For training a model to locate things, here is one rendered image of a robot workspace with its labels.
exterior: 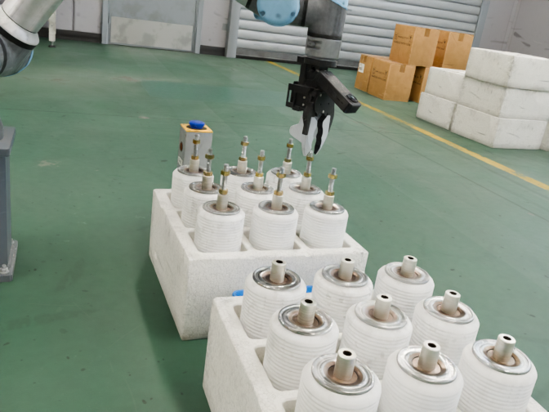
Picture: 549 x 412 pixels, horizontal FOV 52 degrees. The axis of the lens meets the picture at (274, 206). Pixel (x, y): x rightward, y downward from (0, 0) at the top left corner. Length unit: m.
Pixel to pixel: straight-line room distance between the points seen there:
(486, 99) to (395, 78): 1.29
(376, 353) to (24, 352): 0.64
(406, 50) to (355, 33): 1.99
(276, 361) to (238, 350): 0.08
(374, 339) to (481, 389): 0.15
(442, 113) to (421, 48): 1.03
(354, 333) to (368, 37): 6.23
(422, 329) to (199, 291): 0.44
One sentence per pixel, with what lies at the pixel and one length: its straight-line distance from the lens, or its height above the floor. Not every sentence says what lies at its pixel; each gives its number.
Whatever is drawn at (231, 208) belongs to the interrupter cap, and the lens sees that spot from 1.13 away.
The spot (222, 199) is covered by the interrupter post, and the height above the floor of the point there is 0.27.
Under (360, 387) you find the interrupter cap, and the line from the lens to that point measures 0.69.
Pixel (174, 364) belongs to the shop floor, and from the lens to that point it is 1.10.
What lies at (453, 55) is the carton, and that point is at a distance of 5.15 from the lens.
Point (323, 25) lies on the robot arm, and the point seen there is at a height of 0.62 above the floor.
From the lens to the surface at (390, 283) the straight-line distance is 0.96.
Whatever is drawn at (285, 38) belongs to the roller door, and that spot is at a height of 0.27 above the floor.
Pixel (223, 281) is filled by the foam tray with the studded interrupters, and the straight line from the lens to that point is 1.12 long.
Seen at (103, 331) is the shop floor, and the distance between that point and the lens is 1.19.
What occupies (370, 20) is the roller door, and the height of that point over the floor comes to 0.57.
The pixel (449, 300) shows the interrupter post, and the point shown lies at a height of 0.27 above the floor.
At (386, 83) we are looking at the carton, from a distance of 4.84.
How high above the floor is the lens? 0.65
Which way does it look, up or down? 20 degrees down
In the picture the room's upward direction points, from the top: 8 degrees clockwise
